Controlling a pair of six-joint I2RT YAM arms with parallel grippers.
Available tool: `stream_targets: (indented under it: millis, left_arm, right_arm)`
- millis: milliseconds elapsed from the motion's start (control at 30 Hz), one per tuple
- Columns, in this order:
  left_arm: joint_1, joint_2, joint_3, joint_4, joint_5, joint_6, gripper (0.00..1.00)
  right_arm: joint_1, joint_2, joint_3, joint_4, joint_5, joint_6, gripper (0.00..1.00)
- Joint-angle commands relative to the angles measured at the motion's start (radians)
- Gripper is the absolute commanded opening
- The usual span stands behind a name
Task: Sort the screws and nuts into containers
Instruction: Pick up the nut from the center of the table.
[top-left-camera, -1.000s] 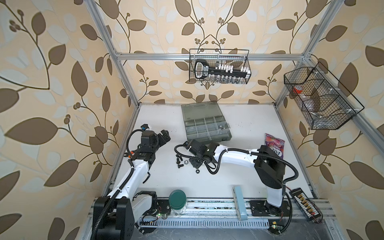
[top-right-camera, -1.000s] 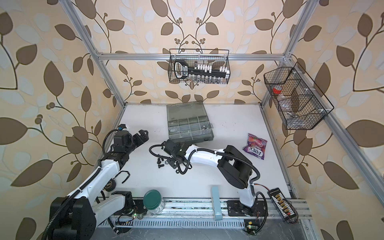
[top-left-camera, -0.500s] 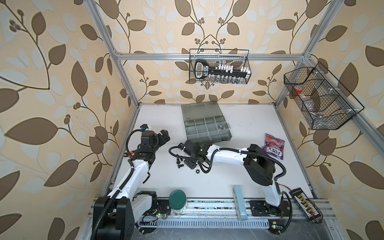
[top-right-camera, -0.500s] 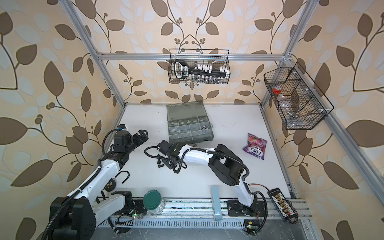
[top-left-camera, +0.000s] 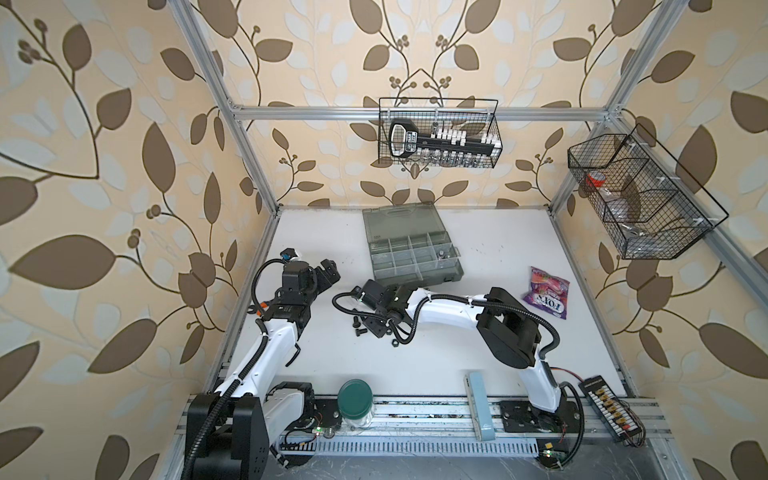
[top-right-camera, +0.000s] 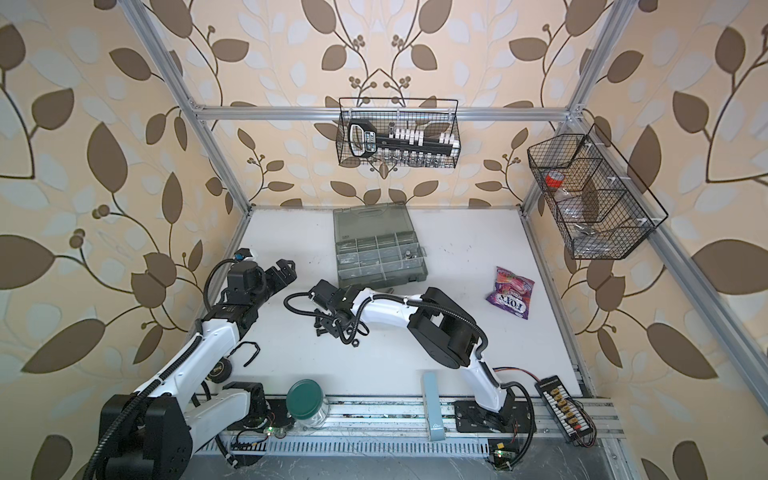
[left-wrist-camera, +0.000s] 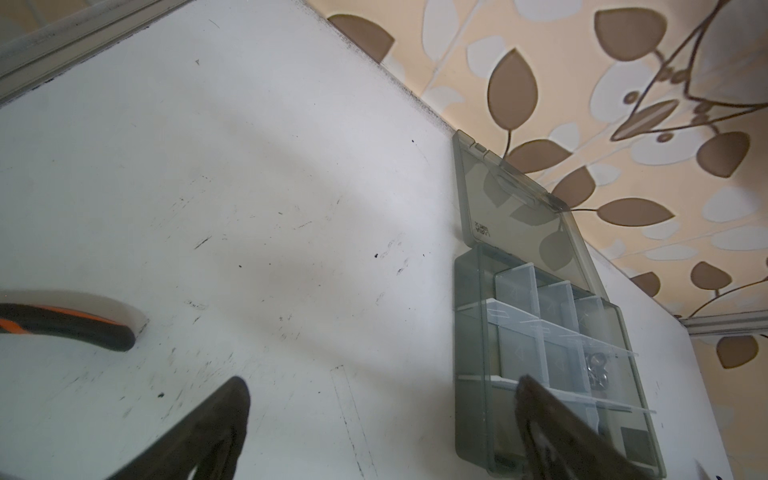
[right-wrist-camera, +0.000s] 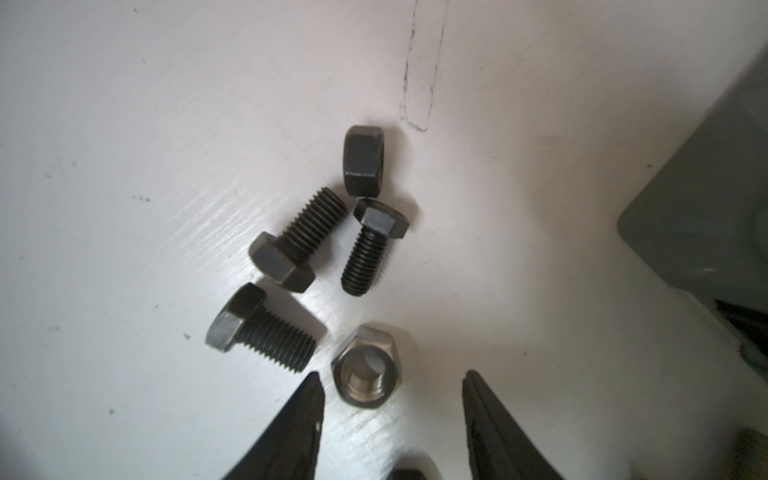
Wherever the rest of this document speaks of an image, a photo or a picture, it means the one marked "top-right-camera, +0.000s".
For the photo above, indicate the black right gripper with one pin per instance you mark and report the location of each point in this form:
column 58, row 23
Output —
column 327, row 324

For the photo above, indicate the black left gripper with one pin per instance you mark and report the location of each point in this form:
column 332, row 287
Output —
column 279, row 283

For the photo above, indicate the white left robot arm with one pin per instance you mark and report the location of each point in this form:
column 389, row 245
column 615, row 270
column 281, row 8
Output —
column 151, row 433

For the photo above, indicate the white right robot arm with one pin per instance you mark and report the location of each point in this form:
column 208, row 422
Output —
column 447, row 333

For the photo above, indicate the green lid glass jar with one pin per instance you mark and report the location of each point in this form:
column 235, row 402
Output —
column 307, row 404

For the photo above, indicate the light blue block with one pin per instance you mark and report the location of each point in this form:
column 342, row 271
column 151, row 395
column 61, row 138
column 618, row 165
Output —
column 432, row 404

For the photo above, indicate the pink candy bag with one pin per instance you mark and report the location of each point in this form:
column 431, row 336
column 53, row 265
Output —
column 512, row 293

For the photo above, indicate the red cap bottle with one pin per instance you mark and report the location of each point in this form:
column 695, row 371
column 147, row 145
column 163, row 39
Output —
column 554, row 180

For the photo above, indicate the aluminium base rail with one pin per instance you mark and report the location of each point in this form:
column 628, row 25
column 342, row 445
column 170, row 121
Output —
column 375, row 426

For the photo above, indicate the socket set rail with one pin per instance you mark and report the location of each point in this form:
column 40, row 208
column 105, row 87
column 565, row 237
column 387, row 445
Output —
column 365, row 141

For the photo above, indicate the black wire basket back wall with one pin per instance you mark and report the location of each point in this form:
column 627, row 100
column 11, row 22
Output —
column 434, row 115

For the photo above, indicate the black wire basket wall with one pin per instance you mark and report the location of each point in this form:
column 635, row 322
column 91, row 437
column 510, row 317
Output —
column 605, row 207
column 434, row 115

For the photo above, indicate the black wire basket right wall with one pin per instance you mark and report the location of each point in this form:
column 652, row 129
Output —
column 605, row 207

